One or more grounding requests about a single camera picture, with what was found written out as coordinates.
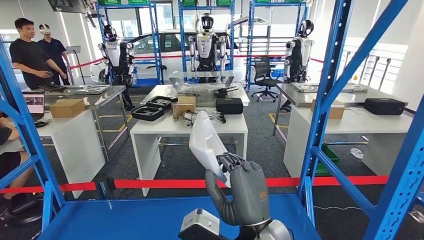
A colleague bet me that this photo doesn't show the black round base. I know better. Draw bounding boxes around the black round base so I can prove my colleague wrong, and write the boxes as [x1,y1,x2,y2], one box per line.
[0,195,44,228]

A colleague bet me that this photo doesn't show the open laptop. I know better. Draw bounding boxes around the open laptop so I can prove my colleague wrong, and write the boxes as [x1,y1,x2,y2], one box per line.
[22,92,46,122]

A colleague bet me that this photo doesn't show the black stanchion post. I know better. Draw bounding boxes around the black stanchion post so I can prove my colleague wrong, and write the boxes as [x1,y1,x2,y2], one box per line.
[93,174,116,201]

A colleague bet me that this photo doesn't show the cardboard box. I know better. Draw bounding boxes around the cardboard box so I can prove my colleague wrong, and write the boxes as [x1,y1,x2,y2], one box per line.
[49,98,87,119]
[310,99,345,121]
[172,96,197,117]

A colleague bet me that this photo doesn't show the black office chair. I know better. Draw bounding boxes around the black office chair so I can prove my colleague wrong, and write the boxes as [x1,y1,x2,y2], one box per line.
[250,55,282,104]

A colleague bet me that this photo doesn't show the white plastic part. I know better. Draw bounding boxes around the white plastic part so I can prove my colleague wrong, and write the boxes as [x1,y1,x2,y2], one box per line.
[188,110,232,189]

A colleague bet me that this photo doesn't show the white desk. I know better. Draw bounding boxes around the white desk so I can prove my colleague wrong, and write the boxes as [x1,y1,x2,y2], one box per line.
[0,109,106,200]
[129,110,249,197]
[283,105,413,179]

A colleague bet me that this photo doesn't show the person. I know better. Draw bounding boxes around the person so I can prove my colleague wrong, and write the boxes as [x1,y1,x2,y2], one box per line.
[37,23,71,86]
[9,17,68,91]
[0,112,34,206]

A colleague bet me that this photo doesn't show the black router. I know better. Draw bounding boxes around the black router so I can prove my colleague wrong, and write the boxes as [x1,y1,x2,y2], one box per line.
[213,86,240,99]

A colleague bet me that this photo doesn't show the red barrier tape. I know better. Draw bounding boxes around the red barrier tape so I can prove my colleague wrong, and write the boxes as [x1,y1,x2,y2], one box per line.
[0,175,389,195]

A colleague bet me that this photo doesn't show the flat metal panel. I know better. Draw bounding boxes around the flat metal panel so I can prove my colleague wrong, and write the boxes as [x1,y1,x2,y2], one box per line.
[49,84,112,96]

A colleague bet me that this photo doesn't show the blue shelf rack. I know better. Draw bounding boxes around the blue shelf rack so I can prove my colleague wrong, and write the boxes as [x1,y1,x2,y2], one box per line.
[95,1,164,86]
[0,0,424,240]
[245,0,308,93]
[178,0,235,84]

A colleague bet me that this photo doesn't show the bagged cable bundle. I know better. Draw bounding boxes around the bagged cable bundle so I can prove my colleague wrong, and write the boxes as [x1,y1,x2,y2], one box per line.
[182,110,227,128]

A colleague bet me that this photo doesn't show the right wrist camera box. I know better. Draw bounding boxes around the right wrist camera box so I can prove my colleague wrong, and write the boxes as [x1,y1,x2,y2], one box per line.
[177,207,233,240]

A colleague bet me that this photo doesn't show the white car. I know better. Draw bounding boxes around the white car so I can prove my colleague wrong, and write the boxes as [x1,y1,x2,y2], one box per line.
[89,29,248,84]

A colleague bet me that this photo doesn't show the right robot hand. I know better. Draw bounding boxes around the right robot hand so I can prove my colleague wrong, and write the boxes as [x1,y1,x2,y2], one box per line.
[204,152,271,228]

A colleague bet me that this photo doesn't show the metal stair railing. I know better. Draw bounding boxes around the metal stair railing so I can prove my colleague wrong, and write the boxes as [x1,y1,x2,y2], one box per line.
[341,41,410,92]

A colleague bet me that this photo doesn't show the floor socket box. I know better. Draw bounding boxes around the floor socket box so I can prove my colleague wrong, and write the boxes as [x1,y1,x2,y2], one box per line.
[408,209,424,223]

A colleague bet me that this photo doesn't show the black carrying case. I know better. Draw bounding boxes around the black carrying case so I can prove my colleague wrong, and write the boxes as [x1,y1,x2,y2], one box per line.
[215,97,244,116]
[363,97,406,117]

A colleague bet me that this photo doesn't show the silver laptop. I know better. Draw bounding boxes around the silver laptop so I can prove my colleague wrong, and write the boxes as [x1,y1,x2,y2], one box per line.
[167,71,185,93]

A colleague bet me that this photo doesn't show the black foam tray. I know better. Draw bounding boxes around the black foam tray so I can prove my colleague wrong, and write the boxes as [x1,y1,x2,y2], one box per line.
[131,105,165,122]
[145,95,179,110]

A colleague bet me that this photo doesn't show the humanoid robot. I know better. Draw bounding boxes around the humanoid robot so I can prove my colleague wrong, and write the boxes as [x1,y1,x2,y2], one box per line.
[97,24,137,112]
[279,19,315,114]
[188,13,229,84]

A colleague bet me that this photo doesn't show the white floor cable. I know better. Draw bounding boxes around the white floor cable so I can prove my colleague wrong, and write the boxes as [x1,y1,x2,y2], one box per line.
[312,205,365,212]

